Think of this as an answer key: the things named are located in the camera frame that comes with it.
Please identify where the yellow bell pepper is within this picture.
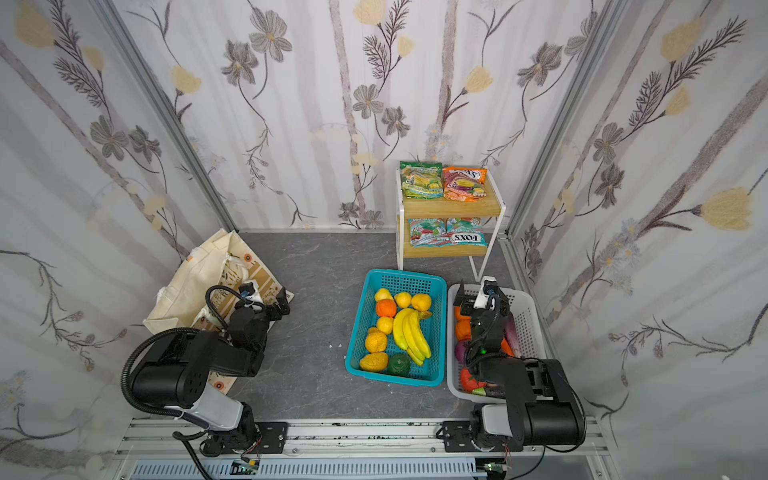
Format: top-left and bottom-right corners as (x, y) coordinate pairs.
(411, 294), (432, 312)

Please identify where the teal candy bag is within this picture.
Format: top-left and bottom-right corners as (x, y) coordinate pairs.
(408, 218), (449, 247)

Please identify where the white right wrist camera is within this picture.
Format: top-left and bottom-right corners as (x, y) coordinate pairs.
(473, 276), (499, 310)

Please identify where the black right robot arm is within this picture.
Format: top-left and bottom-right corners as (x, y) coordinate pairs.
(443, 277), (587, 453)

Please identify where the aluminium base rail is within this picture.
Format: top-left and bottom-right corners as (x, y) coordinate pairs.
(106, 419), (621, 479)

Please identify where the purple eggplant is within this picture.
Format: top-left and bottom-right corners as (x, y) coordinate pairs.
(504, 318), (522, 358)

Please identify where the Fox's candy bag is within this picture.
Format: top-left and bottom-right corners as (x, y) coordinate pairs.
(446, 217), (487, 247)

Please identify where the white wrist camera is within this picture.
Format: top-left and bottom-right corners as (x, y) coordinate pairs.
(473, 276), (499, 310)
(238, 280), (263, 304)

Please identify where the orange snack bag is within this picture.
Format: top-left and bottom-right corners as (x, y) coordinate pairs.
(443, 166), (487, 202)

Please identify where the yellow banana bunch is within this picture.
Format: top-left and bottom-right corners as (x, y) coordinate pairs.
(392, 308), (432, 366)

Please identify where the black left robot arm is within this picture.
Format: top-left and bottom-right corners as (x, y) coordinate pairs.
(120, 281), (290, 461)

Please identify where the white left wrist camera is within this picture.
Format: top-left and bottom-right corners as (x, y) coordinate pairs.
(238, 280), (263, 304)

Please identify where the red tomato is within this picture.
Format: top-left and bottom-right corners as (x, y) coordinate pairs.
(459, 368), (487, 394)

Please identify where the green bell pepper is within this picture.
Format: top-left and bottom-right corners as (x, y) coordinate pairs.
(386, 353), (411, 377)

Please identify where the yellow bumpy citrus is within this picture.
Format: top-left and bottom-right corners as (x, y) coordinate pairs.
(359, 352), (389, 373)

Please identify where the small yellow lemon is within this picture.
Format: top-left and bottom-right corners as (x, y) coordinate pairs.
(394, 292), (412, 309)

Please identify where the yellow orange fruit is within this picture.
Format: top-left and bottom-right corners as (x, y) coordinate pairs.
(364, 328), (388, 354)

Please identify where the orange tangerine in white basket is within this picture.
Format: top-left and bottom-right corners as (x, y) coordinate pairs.
(455, 320), (472, 342)

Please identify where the teal plastic basket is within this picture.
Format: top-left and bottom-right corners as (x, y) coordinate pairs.
(345, 269), (447, 387)

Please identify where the white wooden two-tier shelf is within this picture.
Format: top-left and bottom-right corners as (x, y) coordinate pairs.
(394, 166), (507, 282)

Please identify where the cream floral tote bag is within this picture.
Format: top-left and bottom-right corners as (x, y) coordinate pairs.
(143, 229), (282, 334)

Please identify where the white plastic basket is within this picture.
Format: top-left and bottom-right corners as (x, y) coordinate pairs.
(445, 284), (548, 404)

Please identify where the green snack bag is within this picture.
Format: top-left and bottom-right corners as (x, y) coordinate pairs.
(399, 161), (444, 200)

